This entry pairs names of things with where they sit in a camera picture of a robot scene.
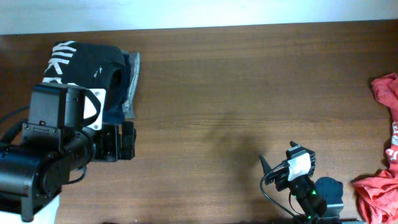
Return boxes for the folded grey garment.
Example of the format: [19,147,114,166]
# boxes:
[121,50,141,119]

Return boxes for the dark green Nike t-shirt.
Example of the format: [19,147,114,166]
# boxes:
[43,40,124,91]

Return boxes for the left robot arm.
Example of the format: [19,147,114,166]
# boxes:
[1,83,136,223]

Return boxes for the red t-shirt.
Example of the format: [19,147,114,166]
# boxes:
[352,73,397,224]

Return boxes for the folded navy garment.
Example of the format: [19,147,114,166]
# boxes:
[103,51,131,124]

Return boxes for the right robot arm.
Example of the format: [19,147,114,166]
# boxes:
[259,141,343,223]

